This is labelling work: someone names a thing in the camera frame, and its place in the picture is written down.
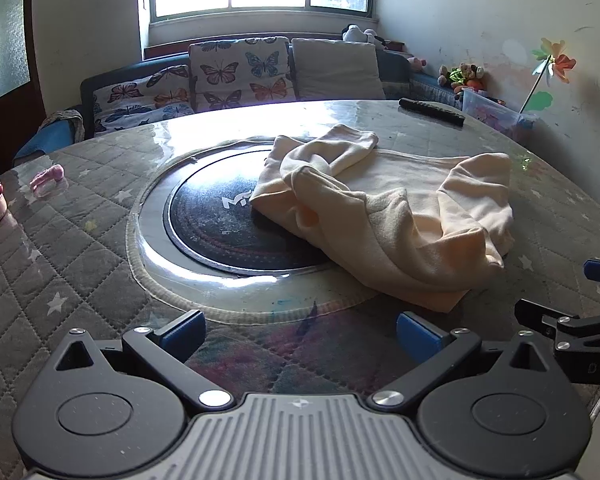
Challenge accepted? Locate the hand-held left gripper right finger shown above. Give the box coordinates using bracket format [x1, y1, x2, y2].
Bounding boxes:
[367, 311, 563, 410]

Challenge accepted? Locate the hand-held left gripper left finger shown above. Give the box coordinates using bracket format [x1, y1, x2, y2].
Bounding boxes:
[55, 309, 236, 411]

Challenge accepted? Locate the cream long-sleeved garment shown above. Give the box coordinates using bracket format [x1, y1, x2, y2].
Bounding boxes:
[249, 123, 515, 312]

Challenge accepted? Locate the round black induction cooktop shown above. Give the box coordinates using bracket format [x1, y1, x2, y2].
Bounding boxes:
[162, 147, 333, 279]

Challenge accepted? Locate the grey quilted table cover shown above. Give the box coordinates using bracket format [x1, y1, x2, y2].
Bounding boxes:
[0, 100, 600, 480]

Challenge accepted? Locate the clear plastic storage box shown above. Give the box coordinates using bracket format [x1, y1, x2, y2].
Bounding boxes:
[461, 87, 537, 137]

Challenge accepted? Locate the colourful toy pinwheel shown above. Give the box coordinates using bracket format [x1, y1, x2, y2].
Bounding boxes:
[519, 37, 577, 114]

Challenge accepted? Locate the black remote control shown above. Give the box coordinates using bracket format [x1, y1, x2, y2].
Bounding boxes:
[399, 98, 467, 128]

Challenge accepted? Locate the flat butterfly print cushion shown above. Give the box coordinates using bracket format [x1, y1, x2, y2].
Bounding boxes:
[92, 64, 197, 137]

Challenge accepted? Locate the blue cloth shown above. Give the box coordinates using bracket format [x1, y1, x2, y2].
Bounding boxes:
[12, 122, 77, 167]

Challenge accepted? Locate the group of small plush toys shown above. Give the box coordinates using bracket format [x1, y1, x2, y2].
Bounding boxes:
[437, 62, 486, 94]

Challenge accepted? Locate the grey knitted blanket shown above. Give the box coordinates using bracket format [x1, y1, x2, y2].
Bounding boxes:
[40, 109, 86, 142]

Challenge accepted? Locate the dark blue sofa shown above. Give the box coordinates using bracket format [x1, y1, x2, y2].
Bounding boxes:
[12, 35, 481, 168]

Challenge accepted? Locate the upright butterfly print cushion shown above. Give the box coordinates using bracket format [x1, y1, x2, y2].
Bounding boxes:
[188, 36, 297, 113]

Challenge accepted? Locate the plain grey cushion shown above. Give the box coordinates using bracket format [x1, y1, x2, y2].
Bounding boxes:
[291, 37, 387, 101]

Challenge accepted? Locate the black and white plush toy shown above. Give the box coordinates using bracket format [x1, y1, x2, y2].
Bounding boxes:
[342, 24, 388, 51]

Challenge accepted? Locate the dark wooden glazed door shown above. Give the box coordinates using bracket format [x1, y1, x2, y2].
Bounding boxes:
[0, 0, 47, 173]

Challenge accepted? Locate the pink hair tie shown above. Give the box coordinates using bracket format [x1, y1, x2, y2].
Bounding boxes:
[30, 165, 65, 195]

